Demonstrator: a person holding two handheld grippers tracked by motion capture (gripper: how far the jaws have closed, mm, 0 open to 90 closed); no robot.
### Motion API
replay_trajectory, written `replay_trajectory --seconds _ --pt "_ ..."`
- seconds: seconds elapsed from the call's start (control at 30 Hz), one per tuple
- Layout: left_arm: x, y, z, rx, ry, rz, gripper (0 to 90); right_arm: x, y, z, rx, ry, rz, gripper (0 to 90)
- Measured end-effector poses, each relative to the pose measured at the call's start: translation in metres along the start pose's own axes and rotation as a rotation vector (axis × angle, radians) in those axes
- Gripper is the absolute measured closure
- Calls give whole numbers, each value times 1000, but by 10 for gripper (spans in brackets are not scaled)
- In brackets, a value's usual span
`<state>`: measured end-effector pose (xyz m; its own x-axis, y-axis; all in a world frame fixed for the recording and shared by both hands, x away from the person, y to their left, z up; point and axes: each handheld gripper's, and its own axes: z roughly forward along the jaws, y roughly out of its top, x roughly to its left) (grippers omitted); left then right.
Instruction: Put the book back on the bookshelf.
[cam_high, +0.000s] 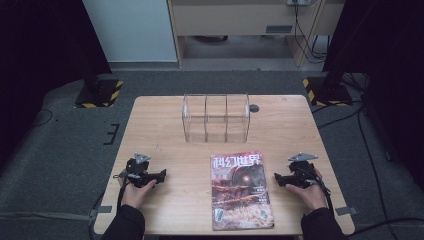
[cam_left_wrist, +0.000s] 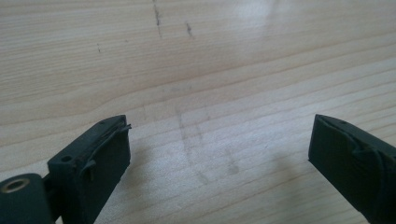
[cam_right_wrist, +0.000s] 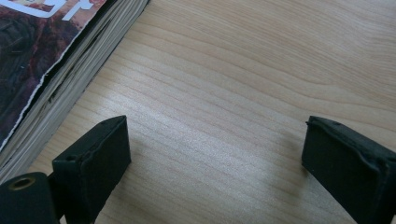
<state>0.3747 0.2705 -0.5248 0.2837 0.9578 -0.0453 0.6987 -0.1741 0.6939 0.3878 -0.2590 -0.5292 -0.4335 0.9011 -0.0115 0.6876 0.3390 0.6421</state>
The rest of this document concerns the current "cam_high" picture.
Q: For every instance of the black curtain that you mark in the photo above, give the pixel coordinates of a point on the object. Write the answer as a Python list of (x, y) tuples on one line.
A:
[(390, 66), (40, 60)]

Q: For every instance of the grey tape piece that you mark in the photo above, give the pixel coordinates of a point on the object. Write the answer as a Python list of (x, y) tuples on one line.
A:
[(346, 211), (101, 209)]

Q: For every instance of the person's left hand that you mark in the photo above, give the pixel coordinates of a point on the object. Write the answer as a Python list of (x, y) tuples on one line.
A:
[(134, 196)]

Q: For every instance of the hazard-striped black stand base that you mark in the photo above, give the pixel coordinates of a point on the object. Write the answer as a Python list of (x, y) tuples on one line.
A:
[(100, 95), (328, 93)]

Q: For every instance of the white panel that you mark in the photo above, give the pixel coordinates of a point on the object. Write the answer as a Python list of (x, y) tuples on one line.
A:
[(130, 30)]

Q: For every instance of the clear acrylic divided rack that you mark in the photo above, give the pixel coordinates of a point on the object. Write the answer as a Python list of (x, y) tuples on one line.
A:
[(216, 118)]

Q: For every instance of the person's right hand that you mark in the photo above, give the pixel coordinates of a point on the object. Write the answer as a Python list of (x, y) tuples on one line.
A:
[(311, 198)]

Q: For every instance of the red illustrated magazine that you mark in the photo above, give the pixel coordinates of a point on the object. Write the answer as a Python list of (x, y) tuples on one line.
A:
[(241, 196)]

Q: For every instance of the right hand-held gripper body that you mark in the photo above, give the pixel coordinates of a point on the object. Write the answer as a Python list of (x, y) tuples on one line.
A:
[(301, 170)]

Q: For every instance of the light wooden desk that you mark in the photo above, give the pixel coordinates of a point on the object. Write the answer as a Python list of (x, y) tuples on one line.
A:
[(233, 16)]

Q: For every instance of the white power strip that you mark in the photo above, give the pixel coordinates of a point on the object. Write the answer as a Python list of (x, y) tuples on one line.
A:
[(298, 2)]

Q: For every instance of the black round table grommet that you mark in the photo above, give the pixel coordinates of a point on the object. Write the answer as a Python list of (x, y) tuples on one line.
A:
[(254, 108)]

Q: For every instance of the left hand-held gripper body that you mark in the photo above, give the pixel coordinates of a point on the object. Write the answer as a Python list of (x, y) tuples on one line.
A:
[(138, 170)]

